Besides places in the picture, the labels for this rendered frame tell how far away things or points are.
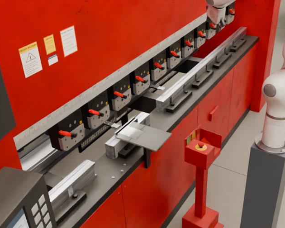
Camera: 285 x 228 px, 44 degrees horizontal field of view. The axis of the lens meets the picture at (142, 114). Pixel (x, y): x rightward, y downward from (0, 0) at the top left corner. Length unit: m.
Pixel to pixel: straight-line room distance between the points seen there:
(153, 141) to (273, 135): 0.63
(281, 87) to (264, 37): 2.14
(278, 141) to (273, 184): 0.26
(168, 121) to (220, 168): 1.12
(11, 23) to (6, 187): 0.64
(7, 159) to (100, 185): 0.84
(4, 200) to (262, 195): 1.57
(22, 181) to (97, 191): 1.01
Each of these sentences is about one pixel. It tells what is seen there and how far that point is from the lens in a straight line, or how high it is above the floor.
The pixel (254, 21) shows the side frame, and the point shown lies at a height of 1.02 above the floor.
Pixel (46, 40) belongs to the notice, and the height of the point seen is 1.71.
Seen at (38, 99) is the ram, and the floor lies 1.49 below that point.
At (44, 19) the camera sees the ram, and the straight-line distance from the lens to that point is 1.44.
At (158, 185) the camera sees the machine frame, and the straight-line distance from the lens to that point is 2.42.
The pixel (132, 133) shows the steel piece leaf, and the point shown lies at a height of 1.00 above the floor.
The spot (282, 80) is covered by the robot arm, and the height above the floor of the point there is 1.41.
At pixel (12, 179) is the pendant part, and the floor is 1.60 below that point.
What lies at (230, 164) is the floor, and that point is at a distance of 3.42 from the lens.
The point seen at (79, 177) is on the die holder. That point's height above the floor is 0.96.
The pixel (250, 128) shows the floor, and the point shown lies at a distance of 3.94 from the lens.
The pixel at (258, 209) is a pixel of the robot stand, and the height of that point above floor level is 0.58.
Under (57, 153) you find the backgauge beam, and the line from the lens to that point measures 2.08.
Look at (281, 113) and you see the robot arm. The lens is 1.86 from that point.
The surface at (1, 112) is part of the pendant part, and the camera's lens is 0.78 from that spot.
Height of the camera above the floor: 2.17
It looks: 32 degrees down
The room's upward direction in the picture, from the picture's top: 4 degrees counter-clockwise
